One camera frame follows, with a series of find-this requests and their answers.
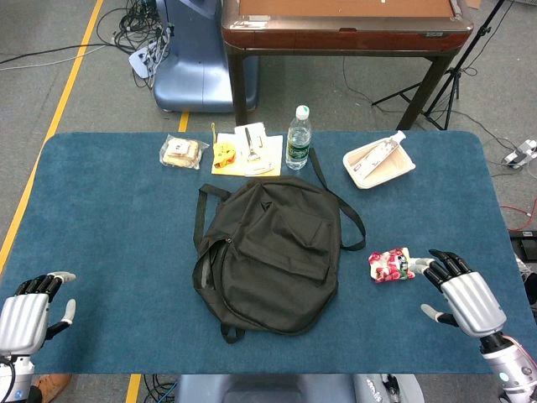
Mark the bagged sandwich bread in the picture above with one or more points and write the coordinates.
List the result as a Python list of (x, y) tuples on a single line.
[(181, 152)]

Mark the black tripod stand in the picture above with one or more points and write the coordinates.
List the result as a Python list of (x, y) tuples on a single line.
[(484, 31)]

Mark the white squeeze tube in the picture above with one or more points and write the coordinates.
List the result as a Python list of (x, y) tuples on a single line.
[(375, 157)]

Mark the brown mahjong table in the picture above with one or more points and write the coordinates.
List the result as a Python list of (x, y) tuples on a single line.
[(335, 38)]

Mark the pale yellow paper sheet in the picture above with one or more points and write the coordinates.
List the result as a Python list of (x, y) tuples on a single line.
[(274, 151)]

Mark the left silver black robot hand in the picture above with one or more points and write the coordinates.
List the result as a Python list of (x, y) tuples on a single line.
[(23, 319)]

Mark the black fabric backpack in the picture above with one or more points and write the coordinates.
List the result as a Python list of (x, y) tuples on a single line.
[(268, 252)]

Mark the grey blue robot torso base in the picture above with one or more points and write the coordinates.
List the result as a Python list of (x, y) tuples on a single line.
[(251, 390)]

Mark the white grey power strip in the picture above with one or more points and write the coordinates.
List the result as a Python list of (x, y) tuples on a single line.
[(520, 153)]

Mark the beige plastic tray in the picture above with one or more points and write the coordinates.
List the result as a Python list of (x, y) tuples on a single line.
[(396, 165)]

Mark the razor on white card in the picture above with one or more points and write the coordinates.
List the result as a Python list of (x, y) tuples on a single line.
[(253, 151)]

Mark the black floor device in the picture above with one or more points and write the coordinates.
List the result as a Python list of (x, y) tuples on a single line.
[(522, 245)]

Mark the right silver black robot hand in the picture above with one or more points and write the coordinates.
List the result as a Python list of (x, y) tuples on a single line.
[(474, 302)]

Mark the blue table mat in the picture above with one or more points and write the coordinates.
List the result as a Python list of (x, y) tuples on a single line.
[(105, 210)]

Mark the brown shoe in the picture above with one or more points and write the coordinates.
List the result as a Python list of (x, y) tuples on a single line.
[(52, 384)]

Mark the red floral snack pouch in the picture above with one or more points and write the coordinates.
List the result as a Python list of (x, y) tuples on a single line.
[(388, 266)]

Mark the white power strip with plugs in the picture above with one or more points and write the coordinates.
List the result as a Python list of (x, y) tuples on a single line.
[(140, 59)]

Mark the clear water bottle green label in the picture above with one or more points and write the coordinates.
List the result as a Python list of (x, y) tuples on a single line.
[(298, 144)]

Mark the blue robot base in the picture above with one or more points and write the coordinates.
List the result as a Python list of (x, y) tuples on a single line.
[(197, 63)]

